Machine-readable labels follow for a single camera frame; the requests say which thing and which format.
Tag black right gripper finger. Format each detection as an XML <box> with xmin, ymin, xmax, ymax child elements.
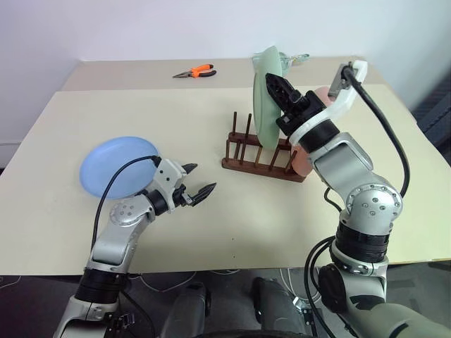
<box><xmin>264</xmin><ymin>73</ymin><xmax>305</xmax><ymax>115</ymax></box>

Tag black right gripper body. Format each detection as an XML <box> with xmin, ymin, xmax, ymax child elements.
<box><xmin>276</xmin><ymin>90</ymin><xmax>327</xmax><ymax>137</ymax></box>

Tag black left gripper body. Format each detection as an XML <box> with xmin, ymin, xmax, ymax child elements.
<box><xmin>174</xmin><ymin>182</ymin><xmax>197</xmax><ymax>210</ymax></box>

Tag green plate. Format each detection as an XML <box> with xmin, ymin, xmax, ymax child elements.
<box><xmin>252</xmin><ymin>45</ymin><xmax>288</xmax><ymax>151</ymax></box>

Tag wooden dish rack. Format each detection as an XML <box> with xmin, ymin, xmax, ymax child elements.
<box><xmin>221</xmin><ymin>111</ymin><xmax>308</xmax><ymax>184</ymax></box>

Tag small teal grey tool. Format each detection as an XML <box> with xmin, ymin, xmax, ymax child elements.
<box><xmin>280</xmin><ymin>51</ymin><xmax>311</xmax><ymax>70</ymax></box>

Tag pink plate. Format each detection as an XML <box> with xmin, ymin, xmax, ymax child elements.
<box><xmin>290</xmin><ymin>85</ymin><xmax>336</xmax><ymax>177</ymax></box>

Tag blue plate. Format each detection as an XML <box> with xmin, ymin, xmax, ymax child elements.
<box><xmin>79</xmin><ymin>136</ymin><xmax>161</xmax><ymax>201</ymax></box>

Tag dark rounded shape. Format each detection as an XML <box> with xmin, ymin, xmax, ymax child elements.
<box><xmin>251</xmin><ymin>277</ymin><xmax>306</xmax><ymax>338</ymax></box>
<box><xmin>164</xmin><ymin>281</ymin><xmax>213</xmax><ymax>338</ymax></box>

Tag dark striped object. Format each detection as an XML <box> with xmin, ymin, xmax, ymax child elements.
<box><xmin>412</xmin><ymin>75</ymin><xmax>451</xmax><ymax>149</ymax></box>

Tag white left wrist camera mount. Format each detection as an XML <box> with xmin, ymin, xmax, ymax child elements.
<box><xmin>152</xmin><ymin>158</ymin><xmax>187</xmax><ymax>214</ymax></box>

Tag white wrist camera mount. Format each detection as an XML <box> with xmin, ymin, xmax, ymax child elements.
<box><xmin>289</xmin><ymin>60</ymin><xmax>369</xmax><ymax>146</ymax></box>
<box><xmin>152</xmin><ymin>158</ymin><xmax>187</xmax><ymax>214</ymax></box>

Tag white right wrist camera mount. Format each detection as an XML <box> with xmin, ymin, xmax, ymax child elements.
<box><xmin>289</xmin><ymin>60</ymin><xmax>369</xmax><ymax>146</ymax></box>

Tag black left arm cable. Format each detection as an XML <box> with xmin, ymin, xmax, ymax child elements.
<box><xmin>92</xmin><ymin>154</ymin><xmax>159</xmax><ymax>255</ymax></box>

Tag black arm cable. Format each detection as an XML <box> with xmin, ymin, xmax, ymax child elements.
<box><xmin>304</xmin><ymin>62</ymin><xmax>412</xmax><ymax>338</ymax></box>
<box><xmin>92</xmin><ymin>154</ymin><xmax>159</xmax><ymax>255</ymax></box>

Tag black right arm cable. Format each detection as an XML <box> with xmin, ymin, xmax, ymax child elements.
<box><xmin>304</xmin><ymin>62</ymin><xmax>412</xmax><ymax>338</ymax></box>

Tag orange handled pliers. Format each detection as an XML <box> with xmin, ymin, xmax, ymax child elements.
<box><xmin>172</xmin><ymin>63</ymin><xmax>217</xmax><ymax>80</ymax></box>

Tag white floor cable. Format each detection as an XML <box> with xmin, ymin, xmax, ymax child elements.
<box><xmin>279</xmin><ymin>267</ymin><xmax>308</xmax><ymax>301</ymax></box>
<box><xmin>139</xmin><ymin>269</ymin><xmax>200</xmax><ymax>294</ymax></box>

